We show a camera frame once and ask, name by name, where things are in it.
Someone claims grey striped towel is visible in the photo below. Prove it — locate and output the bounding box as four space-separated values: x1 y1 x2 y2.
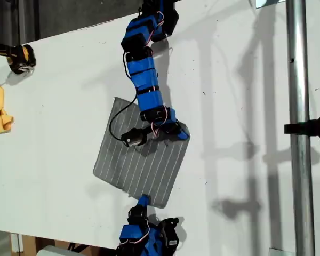
92 96 192 210

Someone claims white container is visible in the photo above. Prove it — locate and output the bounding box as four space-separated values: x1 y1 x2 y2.
36 245 91 256

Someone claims brown cardboard box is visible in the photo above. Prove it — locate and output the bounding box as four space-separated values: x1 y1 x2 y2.
21 234 118 256

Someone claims white table leg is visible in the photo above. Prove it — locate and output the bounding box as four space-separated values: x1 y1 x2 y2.
10 233 24 253

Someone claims black clamp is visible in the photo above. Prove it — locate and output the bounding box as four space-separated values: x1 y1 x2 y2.
284 113 320 141

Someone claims red white servo wire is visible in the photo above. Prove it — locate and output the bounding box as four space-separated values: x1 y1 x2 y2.
118 215 151 246
151 106 169 140
146 12 165 46

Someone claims black camera box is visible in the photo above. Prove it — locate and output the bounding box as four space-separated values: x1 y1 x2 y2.
159 217 181 250
121 127 147 147

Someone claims black camera cable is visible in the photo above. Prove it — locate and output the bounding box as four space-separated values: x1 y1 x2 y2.
108 51 139 141

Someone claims steel post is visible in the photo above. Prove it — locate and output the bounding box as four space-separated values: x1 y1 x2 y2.
285 0 317 256

